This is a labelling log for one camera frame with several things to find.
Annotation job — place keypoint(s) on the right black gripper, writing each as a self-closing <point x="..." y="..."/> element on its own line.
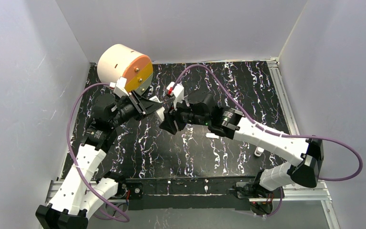
<point x="173" y="119"/>

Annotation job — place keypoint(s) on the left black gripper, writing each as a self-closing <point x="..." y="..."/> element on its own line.
<point x="137" y="105"/>

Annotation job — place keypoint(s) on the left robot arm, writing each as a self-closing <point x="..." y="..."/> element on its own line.
<point x="76" y="200"/>

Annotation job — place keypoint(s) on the round three-colour drawer box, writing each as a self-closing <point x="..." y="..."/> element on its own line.
<point x="121" y="61"/>

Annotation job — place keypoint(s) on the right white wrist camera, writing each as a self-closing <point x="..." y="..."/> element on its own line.
<point x="176" y="91"/>

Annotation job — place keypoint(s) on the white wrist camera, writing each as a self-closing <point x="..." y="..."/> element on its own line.
<point x="176" y="91"/>
<point x="118" y="87"/>

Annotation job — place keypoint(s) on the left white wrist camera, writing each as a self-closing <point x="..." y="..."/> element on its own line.
<point x="118" y="87"/>

